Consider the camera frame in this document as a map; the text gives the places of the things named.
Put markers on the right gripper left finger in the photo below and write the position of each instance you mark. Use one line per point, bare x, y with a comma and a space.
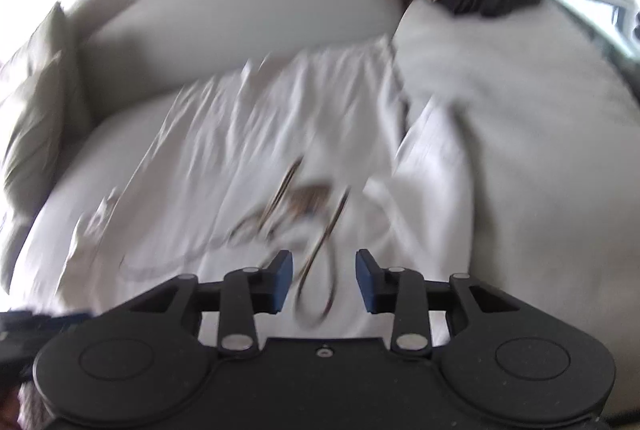
247, 292

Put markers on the grey sofa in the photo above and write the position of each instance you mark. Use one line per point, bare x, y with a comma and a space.
157, 47

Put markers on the light grey garment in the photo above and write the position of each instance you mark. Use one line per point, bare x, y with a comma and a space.
312, 153

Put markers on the front olive cushion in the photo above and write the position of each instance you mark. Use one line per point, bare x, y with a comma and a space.
43, 106

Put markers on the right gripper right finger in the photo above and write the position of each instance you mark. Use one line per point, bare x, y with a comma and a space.
399, 291

